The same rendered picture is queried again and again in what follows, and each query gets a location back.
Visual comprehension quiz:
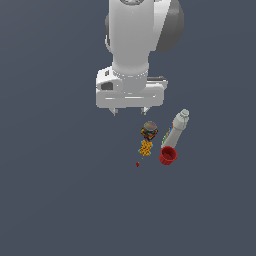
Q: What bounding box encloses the red cup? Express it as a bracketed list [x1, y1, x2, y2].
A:
[158, 145, 178, 166]

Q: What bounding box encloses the white plastic bottle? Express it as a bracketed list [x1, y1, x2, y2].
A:
[160, 108, 191, 150]

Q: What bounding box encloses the multicoloured jar with grey lid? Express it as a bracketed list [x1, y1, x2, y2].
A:
[140, 121, 159, 141]

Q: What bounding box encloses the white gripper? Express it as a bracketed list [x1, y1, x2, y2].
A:
[95, 66, 169, 117]

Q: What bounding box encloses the orange patterned box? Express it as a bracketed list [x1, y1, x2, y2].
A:
[137, 139, 154, 158]

